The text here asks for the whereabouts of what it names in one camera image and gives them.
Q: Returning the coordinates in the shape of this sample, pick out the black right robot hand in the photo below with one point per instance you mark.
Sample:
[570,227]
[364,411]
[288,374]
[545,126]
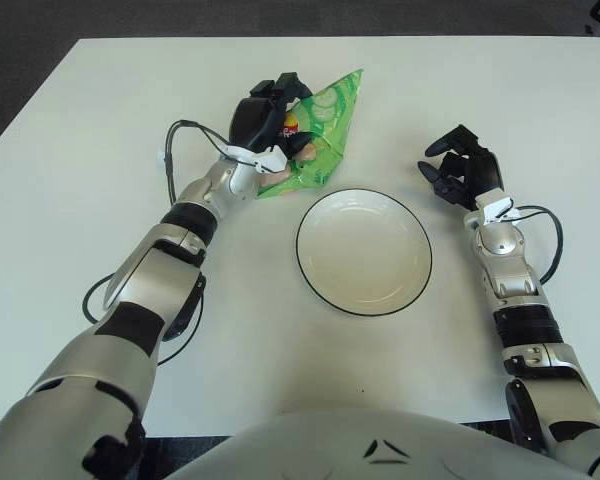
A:
[482,170]

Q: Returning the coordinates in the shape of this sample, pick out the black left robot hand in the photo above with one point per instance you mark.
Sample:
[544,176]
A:
[252,122]

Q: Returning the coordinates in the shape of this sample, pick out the green chips snack bag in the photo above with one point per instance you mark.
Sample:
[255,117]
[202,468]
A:
[330,125]

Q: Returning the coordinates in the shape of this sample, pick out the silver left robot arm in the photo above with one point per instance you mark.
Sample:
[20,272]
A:
[145,280]

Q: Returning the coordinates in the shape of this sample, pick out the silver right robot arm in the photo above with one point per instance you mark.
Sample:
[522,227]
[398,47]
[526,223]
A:
[510,280]

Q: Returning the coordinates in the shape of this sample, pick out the white plate with black rim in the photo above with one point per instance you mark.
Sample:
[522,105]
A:
[365,255]

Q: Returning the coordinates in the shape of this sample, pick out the grey robot torso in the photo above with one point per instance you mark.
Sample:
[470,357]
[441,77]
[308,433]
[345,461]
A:
[370,440]

